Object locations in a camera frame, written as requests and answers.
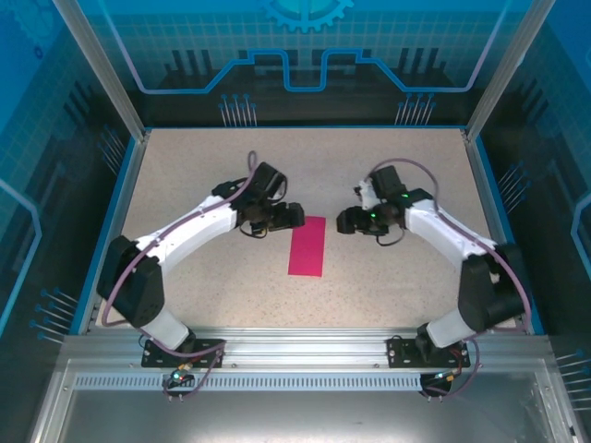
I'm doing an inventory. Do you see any pink paper sheet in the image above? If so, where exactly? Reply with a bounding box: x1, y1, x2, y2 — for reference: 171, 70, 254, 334
287, 215, 328, 279

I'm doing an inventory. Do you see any steel sheet panel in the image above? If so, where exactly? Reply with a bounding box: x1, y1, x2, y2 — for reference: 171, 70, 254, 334
30, 359, 578, 443

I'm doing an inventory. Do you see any thin black left gripper cable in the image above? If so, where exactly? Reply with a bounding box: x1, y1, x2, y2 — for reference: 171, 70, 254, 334
239, 221, 271, 239

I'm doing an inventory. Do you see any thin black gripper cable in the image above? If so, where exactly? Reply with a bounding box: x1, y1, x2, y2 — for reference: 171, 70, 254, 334
373, 225, 407, 247
239, 221, 271, 239

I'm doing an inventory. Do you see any thin black right gripper cable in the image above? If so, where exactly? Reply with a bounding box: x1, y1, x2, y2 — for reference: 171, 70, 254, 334
373, 225, 407, 247

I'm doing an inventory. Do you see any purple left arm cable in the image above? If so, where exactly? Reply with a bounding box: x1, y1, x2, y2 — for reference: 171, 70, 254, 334
99, 150, 259, 403

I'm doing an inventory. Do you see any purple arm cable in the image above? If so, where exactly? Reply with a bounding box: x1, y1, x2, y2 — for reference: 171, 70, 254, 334
99, 150, 259, 403
364, 158, 532, 403

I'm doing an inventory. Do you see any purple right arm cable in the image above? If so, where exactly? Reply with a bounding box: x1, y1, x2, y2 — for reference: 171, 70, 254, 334
364, 158, 532, 403

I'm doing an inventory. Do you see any aluminium table side rail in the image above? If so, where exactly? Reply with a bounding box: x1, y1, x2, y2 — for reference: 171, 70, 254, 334
78, 128, 153, 336
461, 128, 532, 332

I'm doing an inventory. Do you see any aluminium mounting rail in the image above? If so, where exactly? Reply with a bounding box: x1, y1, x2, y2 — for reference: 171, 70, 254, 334
62, 325, 553, 370

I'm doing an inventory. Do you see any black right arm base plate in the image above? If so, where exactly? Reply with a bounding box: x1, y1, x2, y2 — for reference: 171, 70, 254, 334
386, 335, 472, 369

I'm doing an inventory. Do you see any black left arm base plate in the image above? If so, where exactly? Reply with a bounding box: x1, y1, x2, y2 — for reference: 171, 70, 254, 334
140, 338, 227, 370

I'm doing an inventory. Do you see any slotted grey cable duct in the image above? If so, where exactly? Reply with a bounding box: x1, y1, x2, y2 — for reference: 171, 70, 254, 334
73, 374, 424, 391

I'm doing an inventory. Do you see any cable connector with green light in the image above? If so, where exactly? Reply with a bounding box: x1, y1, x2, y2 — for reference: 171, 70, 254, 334
168, 364, 193, 388
428, 367, 464, 385

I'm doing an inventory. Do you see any aluminium frame post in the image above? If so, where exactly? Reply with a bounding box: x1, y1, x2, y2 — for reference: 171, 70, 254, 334
53, 0, 151, 142
464, 0, 558, 142

